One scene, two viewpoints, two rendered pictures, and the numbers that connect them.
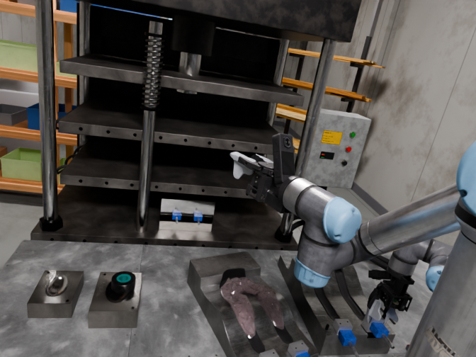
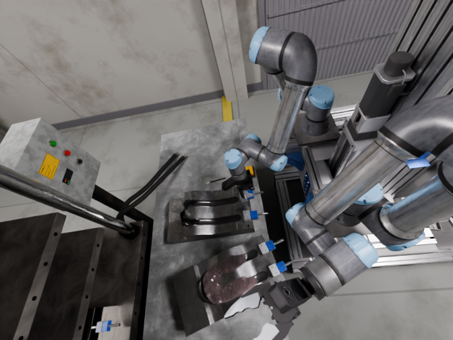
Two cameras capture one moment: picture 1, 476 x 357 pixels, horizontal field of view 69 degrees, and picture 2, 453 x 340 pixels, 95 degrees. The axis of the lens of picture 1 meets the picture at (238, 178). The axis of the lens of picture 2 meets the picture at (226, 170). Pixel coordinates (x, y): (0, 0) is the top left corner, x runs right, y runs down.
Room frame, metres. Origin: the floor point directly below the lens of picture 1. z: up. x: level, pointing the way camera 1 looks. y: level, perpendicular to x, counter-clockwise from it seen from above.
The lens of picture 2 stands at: (0.78, -0.09, 2.00)
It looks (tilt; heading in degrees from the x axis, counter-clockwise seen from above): 58 degrees down; 296
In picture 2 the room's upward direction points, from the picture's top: 21 degrees counter-clockwise
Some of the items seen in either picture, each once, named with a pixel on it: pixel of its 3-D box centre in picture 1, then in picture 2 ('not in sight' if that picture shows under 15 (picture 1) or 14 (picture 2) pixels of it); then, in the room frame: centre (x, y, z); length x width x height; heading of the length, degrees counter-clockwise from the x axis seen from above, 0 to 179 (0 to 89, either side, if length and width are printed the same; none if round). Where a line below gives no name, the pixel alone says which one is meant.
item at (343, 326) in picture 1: (348, 340); (255, 214); (0.89, -0.44, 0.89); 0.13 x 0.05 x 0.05; 13
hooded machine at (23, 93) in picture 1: (28, 105); not in sight; (4.16, 2.71, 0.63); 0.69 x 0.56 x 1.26; 11
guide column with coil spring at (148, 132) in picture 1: (145, 171); not in sight; (1.51, 0.43, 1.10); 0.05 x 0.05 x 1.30
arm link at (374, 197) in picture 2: not in sight; (359, 195); (0.48, -0.45, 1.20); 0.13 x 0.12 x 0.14; 127
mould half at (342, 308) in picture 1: (329, 290); (207, 213); (1.16, -0.44, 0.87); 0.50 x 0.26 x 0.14; 14
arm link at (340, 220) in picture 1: (328, 214); (347, 258); (0.61, -0.19, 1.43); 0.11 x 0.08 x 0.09; 37
